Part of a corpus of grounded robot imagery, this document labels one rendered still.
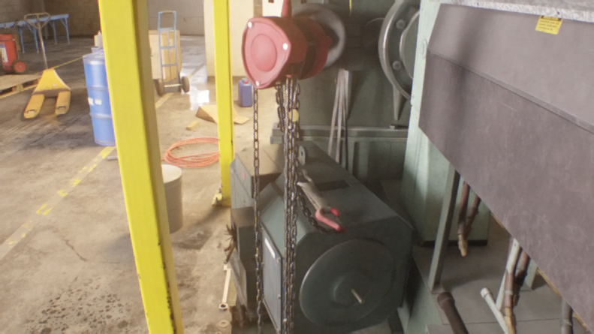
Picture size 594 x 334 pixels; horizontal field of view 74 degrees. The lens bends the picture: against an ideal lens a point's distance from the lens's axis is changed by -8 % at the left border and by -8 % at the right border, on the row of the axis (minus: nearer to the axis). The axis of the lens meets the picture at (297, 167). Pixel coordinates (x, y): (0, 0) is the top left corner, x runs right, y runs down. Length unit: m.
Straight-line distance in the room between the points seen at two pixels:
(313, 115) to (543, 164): 1.40
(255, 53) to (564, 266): 0.71
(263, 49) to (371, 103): 1.23
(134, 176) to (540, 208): 1.03
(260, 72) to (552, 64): 0.57
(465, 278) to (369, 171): 0.84
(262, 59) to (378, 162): 1.32
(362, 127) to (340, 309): 0.99
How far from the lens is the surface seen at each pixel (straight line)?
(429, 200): 1.63
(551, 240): 0.84
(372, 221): 1.31
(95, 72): 4.47
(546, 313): 1.52
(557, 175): 0.82
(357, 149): 2.11
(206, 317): 2.21
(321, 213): 1.26
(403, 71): 1.84
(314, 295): 1.34
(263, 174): 1.49
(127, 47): 1.20
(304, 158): 1.57
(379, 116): 2.11
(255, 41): 0.94
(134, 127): 1.25
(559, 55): 0.86
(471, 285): 1.53
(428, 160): 1.61
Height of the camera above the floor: 1.48
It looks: 23 degrees down
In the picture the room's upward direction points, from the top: 1 degrees clockwise
